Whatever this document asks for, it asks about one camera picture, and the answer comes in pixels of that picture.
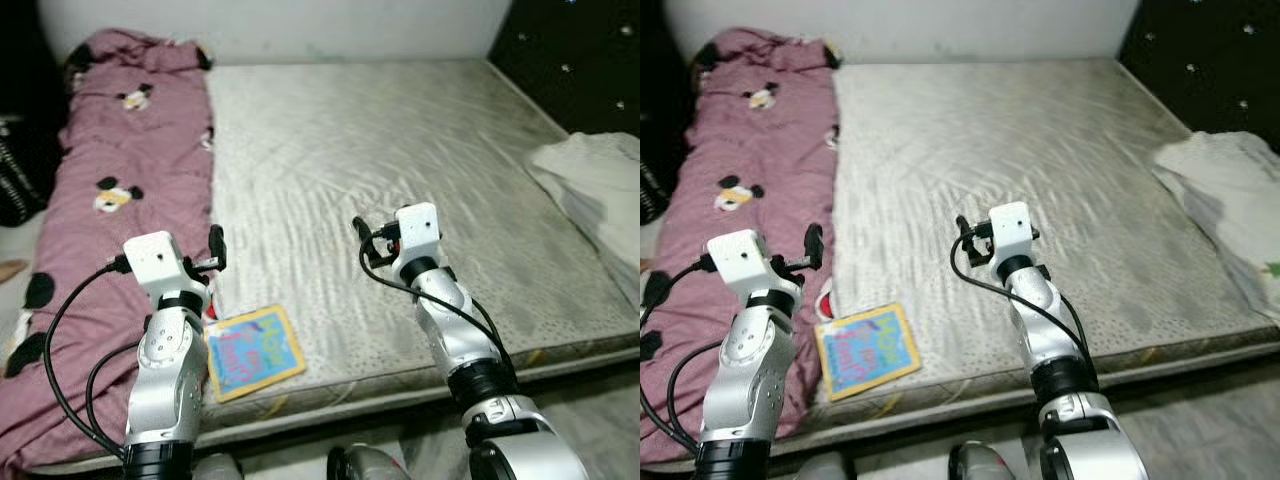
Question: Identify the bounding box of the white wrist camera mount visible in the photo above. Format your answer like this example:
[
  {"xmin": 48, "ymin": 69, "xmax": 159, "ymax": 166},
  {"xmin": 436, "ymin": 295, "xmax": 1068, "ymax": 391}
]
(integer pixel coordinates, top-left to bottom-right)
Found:
[
  {"xmin": 395, "ymin": 203, "xmax": 442, "ymax": 266},
  {"xmin": 123, "ymin": 231, "xmax": 196, "ymax": 301},
  {"xmin": 706, "ymin": 230, "xmax": 781, "ymax": 299},
  {"xmin": 988, "ymin": 202, "xmax": 1034, "ymax": 263}
]

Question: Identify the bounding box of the silver robot leg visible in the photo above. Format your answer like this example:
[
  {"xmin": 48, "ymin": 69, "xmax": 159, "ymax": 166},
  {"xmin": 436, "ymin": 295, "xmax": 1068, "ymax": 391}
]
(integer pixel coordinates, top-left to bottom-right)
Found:
[
  {"xmin": 195, "ymin": 452, "xmax": 244, "ymax": 480},
  {"xmin": 800, "ymin": 452, "xmax": 849, "ymax": 480},
  {"xmin": 328, "ymin": 445, "xmax": 411, "ymax": 480},
  {"xmin": 948, "ymin": 442, "xmax": 1021, "ymax": 480}
]

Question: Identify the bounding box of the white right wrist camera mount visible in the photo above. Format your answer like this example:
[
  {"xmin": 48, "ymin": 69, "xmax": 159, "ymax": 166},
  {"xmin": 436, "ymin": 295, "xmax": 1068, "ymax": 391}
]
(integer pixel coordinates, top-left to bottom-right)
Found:
[
  {"xmin": 395, "ymin": 203, "xmax": 442, "ymax": 266},
  {"xmin": 988, "ymin": 202, "xmax": 1034, "ymax": 263}
]

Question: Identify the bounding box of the black tufted headboard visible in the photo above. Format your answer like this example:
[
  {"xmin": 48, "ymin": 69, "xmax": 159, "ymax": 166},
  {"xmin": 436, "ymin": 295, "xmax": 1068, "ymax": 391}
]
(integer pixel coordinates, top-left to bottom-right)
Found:
[
  {"xmin": 487, "ymin": 0, "xmax": 641, "ymax": 139},
  {"xmin": 1117, "ymin": 0, "xmax": 1280, "ymax": 151}
]

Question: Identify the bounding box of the colourful children's book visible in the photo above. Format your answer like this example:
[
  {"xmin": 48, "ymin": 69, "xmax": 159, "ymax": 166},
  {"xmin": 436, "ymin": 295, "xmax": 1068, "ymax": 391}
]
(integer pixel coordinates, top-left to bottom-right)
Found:
[
  {"xmin": 205, "ymin": 304, "xmax": 308, "ymax": 404},
  {"xmin": 813, "ymin": 302, "xmax": 921, "ymax": 402}
]

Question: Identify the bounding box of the silver right robot leg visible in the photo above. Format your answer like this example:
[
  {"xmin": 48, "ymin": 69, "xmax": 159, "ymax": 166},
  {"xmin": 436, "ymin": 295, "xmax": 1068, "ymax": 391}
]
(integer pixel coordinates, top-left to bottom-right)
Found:
[
  {"xmin": 948, "ymin": 442, "xmax": 1021, "ymax": 480},
  {"xmin": 328, "ymin": 445, "xmax": 411, "ymax": 480}
]

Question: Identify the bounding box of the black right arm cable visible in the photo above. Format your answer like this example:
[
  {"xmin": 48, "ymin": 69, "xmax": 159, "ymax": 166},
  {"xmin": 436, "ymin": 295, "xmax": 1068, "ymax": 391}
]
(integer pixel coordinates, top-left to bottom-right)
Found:
[
  {"xmin": 950, "ymin": 245, "xmax": 1091, "ymax": 361},
  {"xmin": 358, "ymin": 245, "xmax": 506, "ymax": 366}
]

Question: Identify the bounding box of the long black left arm cable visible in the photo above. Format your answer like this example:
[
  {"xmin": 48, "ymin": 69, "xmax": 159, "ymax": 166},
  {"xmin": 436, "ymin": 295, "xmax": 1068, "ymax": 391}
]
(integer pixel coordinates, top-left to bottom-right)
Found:
[
  {"xmin": 43, "ymin": 255, "xmax": 131, "ymax": 461},
  {"xmin": 640, "ymin": 258, "xmax": 716, "ymax": 321}
]

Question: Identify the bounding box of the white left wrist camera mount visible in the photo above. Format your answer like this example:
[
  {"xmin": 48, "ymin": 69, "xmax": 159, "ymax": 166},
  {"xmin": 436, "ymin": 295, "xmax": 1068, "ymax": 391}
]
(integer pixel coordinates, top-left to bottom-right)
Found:
[
  {"xmin": 123, "ymin": 231, "xmax": 196, "ymax": 301},
  {"xmin": 706, "ymin": 230, "xmax": 781, "ymax": 299}
]

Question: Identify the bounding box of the white pillow with green tree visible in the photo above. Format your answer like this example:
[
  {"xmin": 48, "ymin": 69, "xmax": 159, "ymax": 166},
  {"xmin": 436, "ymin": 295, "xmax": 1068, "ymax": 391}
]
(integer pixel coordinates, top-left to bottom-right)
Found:
[
  {"xmin": 1150, "ymin": 130, "xmax": 1280, "ymax": 326},
  {"xmin": 527, "ymin": 132, "xmax": 641, "ymax": 301}
]

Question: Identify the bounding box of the silver left robot leg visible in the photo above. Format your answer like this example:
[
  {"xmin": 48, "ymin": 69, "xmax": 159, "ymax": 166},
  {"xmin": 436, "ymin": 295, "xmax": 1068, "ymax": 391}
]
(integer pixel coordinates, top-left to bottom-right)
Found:
[
  {"xmin": 195, "ymin": 452, "xmax": 244, "ymax": 480},
  {"xmin": 800, "ymin": 452, "xmax": 849, "ymax": 480}
]

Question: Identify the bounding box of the white quilted mattress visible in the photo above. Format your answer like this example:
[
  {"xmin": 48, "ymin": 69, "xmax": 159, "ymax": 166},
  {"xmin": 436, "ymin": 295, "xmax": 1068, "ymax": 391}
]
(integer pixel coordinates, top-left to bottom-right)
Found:
[
  {"xmin": 805, "ymin": 56, "xmax": 1280, "ymax": 436},
  {"xmin": 30, "ymin": 58, "xmax": 641, "ymax": 473}
]

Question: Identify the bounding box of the black ribbed object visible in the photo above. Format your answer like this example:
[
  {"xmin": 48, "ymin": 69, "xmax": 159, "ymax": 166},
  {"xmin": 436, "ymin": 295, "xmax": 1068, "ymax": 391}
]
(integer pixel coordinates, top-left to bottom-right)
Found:
[
  {"xmin": 0, "ymin": 110, "xmax": 53, "ymax": 229},
  {"xmin": 640, "ymin": 160, "xmax": 673, "ymax": 226}
]

